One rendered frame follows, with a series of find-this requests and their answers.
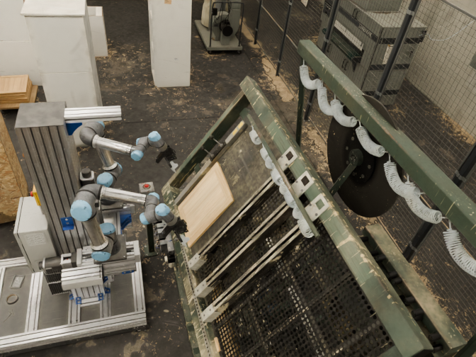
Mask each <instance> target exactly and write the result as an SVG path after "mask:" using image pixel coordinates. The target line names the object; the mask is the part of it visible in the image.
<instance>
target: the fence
mask: <svg viewBox="0 0 476 357"><path fill-rule="evenodd" d="M241 122H243V125H242V126H241V127H240V128H239V127H238V126H239V125H240V124H238V126H237V127H236V128H235V129H234V130H233V132H234V131H235V130H236V129H237V131H236V133H235V134H234V135H233V133H231V134H230V135H229V137H228V138H227V139H226V140H225V142H226V145H225V147H224V148H223V149H222V150H221V152H220V153H219V154H218V155H217V156H216V157H215V158H214V159H213V161H210V159H209V160H208V161H207V162H206V163H205V165H204V166H203V167H202V169H201V170H200V171H199V172H198V173H197V174H196V175H195V176H194V178H193V179H192V180H191V181H190V183H189V184H188V185H187V186H186V187H185V188H184V189H183V190H182V192H181V193H180V194H179V195H178V197H177V198H176V199H175V200H174V202H175V205H178V206H180V204H181V203H182V202H183V201H184V199H185V198H186V197H187V196H188V194H189V193H190V192H191V191H192V190H193V189H194V188H195V187H196V186H197V184H198V183H199V182H200V181H201V180H202V178H203V177H204V176H205V175H206V174H207V173H208V172H209V170H210V169H211V168H212V167H213V166H214V165H215V163H216V162H217V161H218V160H219V159H220V157H221V156H222V155H223V154H224V153H225V152H226V151H227V150H228V148H229V147H230V146H231V145H232V143H233V142H234V141H235V140H236V139H237V138H238V137H239V136H240V135H241V133H242V132H243V131H244V130H245V129H246V127H247V126H248V125H247V123H246V122H245V121H243V120H242V121H241Z"/></svg>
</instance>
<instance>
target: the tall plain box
mask: <svg viewBox="0 0 476 357"><path fill-rule="evenodd" d="M21 16H24V17H25V21H26V25H27V28H28V32H29V36H30V41H31V43H32V46H33V52H34V54H35V59H36V62H37V65H38V70H39V73H40V78H41V82H42V86H43V89H44V92H45V97H46V100H47V102H58V101H66V104H67V108H88V107H102V106H103V105H102V100H101V91H100V86H99V82H98V73H97V68H96V60H95V54H94V47H93V41H92V36H91V27H90V22H89V14H88V9H87V4H86V0H25V2H24V5H23V8H22V11H21ZM85 124H87V122H85V123H82V125H81V126H80V127H78V128H77V129H76V130H75V131H74V133H73V136H74V141H75V145H76V147H86V146H87V145H85V144H84V143H83V142H82V141H81V139H80V137H79V133H80V130H81V129H82V128H83V127H84V126H85Z"/></svg>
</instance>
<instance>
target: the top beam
mask: <svg viewBox="0 0 476 357"><path fill-rule="evenodd" d="M240 87H241V89H242V91H243V92H244V94H245V96H246V97H247V99H248V100H249V102H250V104H251V106H252V107H253V109H254V110H255V112H256V114H257V115H258V117H259V119H260V121H261V122H262V124H263V126H264V127H265V129H266V131H267V132H268V134H269V135H270V137H271V139H272V140H273V142H274V144H275V146H276V147H277V149H278V151H279V152H280V154H281V156H282V155H283V154H284V153H285V152H286V151H287V150H288V149H289V148H290V147H292V148H293V150H294V152H295V153H296V155H297V158H296V159H295V160H294V162H293V163H292V164H290V166H289V169H290V170H291V172H292V174H293V176H294V177H295V179H296V180H298V179H299V177H300V176H301V175H302V174H303V173H304V172H306V171H307V172H308V174H309V175H310V176H311V178H312V180H313V181H314V183H313V184H312V185H311V186H310V187H309V188H308V189H307V190H306V191H305V192H304V194H305V195H306V197H307V199H308V200H309V202H310V203H311V202H312V201H313V200H314V199H315V198H316V197H317V196H318V195H319V194H320V193H321V194H322V195H323V196H324V198H325V200H326V201H327V203H328V204H329V207H328V208H327V209H326V210H325V211H324V212H323V213H322V214H321V215H320V216H319V219H320V220H321V222H322V224H323V225H324V227H325V229H326V231H327V232H328V234H329V236H330V237H331V239H332V241H333V242H334V244H335V245H336V247H337V249H338V250H339V252H340V254H341V255H342V257H343V259H344V261H345V262H346V264H347V266H348V267H349V269H350V270H351V272H352V274H353V276H354V277H355V279H356V280H357V282H358V284H359V285H360V287H361V289H362V291H363V292H364V294H365V296H366V297H367V299H368V301H369V302H370V304H371V305H372V307H373V309H374V310H375V312H376V314H377V316H378V317H379V319H380V321H381V322H382V324H383V326H384V327H385V329H386V330H387V332H388V334H389V335H390V337H391V339H392V340H393V342H394V344H395V346H396V347H397V349H398V351H399V352H400V354H401V355H402V357H424V356H426V355H427V354H429V353H431V352H432V351H433V350H434V348H433V346H432V345H431V344H430V342H429V340H428V339H427V338H426V336H425V335H424V333H423V331H422V330H421V329H420V327H419V325H418V324H417V323H416V321H415V320H414V318H413V316H412V315H411V314H410V312H409V310H408V309H407V308H406V306H405V305H404V303H403V302H402V300H401V299H400V297H399V295H398V294H397V293H396V291H395V289H394V288H393V287H392V285H391V284H390V282H389V280H388V279H387V278H386V276H385V274H384V273H383V272H382V270H381V269H380V267H379V265H378V264H377V263H376V261H375V259H374V258H373V257H372V255H371V254H370V252H369V251H368V249H367V248H366V246H365V244H364V243H363V242H362V240H361V238H360V237H359V236H358V234H357V233H356V231H355V229H354V228H353V227H352V225H351V223H350V222H349V221H348V219H347V218H346V216H345V214H344V213H343V212H342V210H341V208H340V207H339V206H338V204H337V203H336V201H335V200H334V198H333V197H332V195H331V193H330V192H329V191H328V189H327V187H326V186H325V185H324V183H323V182H322V180H321V178H320V177H319V176H318V174H317V172H316V171H315V170H314V168H313V167H312V165H311V163H310V162H309V161H308V159H307V157H306V156H305V155H304V153H303V152H302V150H301V149H300V147H299V146H298V144H297V142H296V141H295V140H294V138H293V136H292V135H291V134H290V132H289V131H288V129H287V127H286V126H285V125H284V123H283V121H282V120H281V119H280V117H279V116H278V114H277V112H276V111H275V110H274V108H273V106H272V105H271V104H270V102H269V101H268V99H267V98H266V96H265V95H264V93H263V91H262V90H261V89H260V87H259V85H258V84H257V83H256V81H254V80H253V79H252V78H250V77H249V76H246V77H245V79H244V80H243V81H242V83H241V84H240Z"/></svg>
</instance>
